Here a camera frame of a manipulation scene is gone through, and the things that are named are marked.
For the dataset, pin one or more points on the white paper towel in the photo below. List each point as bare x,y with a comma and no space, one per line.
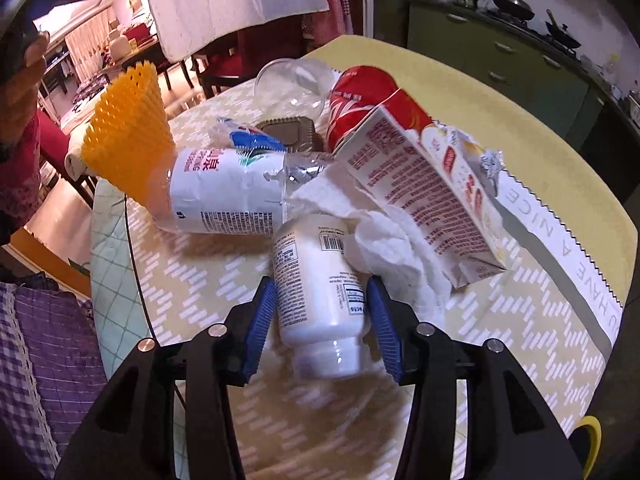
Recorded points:
395,255

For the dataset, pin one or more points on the person's left hand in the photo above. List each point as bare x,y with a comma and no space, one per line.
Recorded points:
20,105

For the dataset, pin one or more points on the dark wooden chair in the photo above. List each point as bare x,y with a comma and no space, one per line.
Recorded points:
260,45

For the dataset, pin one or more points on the yellow curved object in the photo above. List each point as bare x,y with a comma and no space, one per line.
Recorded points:
592,435

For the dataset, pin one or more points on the white carton with red print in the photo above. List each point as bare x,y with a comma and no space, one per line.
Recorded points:
410,185

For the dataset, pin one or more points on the dark green cabinet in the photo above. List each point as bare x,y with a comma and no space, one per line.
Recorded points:
610,125

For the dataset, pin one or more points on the glass door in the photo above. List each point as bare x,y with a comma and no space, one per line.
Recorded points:
395,0

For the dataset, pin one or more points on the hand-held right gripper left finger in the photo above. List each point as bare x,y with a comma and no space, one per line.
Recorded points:
257,330

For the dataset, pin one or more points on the crushed clear plastic bottle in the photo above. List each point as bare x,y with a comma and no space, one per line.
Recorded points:
220,195

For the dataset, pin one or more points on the blue and white plastic wrapper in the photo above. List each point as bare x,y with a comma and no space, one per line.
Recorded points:
240,135

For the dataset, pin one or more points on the white pill bottle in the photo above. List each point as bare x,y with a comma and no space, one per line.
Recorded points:
310,280

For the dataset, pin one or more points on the wooden dining table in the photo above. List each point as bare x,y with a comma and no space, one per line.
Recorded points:
140,52

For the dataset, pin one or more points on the green kitchen cabinet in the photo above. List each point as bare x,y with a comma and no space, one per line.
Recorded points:
500,55

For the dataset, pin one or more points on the white hanging cloth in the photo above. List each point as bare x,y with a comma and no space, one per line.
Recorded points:
240,0

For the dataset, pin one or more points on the large black wok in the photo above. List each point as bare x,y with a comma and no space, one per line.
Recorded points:
510,4

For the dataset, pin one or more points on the clear plastic cup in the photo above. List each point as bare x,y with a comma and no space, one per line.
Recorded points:
295,85

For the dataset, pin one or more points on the green grid tablecloth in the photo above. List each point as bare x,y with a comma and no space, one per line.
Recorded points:
115,280

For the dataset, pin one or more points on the person's purple checked clothing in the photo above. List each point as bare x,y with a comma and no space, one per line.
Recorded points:
50,360

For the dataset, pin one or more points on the black pan with lid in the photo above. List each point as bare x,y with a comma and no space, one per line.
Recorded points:
565,32

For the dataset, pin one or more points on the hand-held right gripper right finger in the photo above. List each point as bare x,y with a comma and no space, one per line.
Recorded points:
387,330

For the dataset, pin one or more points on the red paper cup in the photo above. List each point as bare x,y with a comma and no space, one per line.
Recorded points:
360,100

